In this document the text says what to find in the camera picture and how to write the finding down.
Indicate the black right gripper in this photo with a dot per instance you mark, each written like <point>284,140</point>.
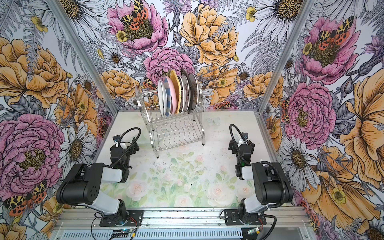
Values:
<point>230,148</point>

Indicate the black square floral plate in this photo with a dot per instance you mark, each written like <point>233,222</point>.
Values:
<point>193,90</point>

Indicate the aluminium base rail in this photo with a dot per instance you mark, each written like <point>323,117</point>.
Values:
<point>222,223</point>

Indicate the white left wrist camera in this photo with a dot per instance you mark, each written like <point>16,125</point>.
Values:
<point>122,145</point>

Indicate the white plate black clover outline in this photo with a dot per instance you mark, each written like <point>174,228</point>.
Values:
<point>161,92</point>

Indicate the white plate orange sunburst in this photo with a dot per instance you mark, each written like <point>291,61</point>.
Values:
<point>197,92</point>

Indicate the chrome two-tier dish rack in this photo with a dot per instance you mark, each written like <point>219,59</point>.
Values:
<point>174,131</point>

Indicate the blue white striped plate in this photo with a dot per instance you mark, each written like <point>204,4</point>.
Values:
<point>168,96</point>

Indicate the yellow woven-pattern tray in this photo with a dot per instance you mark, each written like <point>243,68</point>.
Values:
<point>177,87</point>

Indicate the pink plastic plate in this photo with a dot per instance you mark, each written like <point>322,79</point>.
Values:
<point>173,95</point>

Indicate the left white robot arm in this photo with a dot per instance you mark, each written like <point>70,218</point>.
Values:
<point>82,186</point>

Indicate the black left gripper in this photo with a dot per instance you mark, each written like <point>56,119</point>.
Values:
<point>131,147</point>

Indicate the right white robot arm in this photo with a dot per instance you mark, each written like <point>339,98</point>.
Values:
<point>271,186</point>

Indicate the white plate green red rim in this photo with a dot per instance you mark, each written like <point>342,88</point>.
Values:
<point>183,94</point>

